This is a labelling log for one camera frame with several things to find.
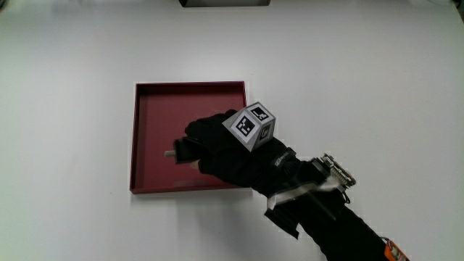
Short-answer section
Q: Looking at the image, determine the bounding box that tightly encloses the black charger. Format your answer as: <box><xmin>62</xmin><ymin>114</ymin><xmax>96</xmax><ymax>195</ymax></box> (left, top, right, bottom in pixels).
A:
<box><xmin>164</xmin><ymin>137</ymin><xmax>204</xmax><ymax>165</ymax></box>

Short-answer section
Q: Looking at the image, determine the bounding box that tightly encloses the dark box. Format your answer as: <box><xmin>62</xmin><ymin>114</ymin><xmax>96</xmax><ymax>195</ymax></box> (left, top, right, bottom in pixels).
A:
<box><xmin>178</xmin><ymin>0</ymin><xmax>272</xmax><ymax>8</ymax></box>

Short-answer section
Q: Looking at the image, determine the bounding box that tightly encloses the person's right hand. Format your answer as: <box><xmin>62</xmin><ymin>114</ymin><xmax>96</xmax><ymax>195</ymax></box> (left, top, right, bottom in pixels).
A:
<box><xmin>184</xmin><ymin>101</ymin><xmax>306</xmax><ymax>194</ymax></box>

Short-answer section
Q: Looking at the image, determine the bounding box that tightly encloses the dark red square plate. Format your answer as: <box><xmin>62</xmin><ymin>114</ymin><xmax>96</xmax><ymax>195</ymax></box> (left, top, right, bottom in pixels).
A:
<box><xmin>129</xmin><ymin>80</ymin><xmax>254</xmax><ymax>195</ymax></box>

